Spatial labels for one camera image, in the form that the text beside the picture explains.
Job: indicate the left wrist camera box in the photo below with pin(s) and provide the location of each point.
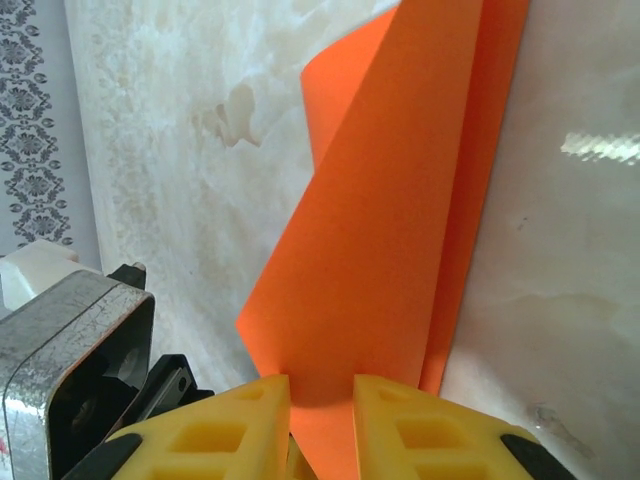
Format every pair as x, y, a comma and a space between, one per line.
60, 340

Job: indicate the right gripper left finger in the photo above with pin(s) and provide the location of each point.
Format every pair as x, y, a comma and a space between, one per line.
210, 440

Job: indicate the orange paper sheet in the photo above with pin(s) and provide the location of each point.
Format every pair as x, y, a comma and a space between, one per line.
380, 225

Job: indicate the white left camera mount bracket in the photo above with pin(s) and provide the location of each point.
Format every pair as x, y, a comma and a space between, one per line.
35, 270

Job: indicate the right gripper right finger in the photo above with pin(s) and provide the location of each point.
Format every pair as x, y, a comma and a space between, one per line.
440, 440

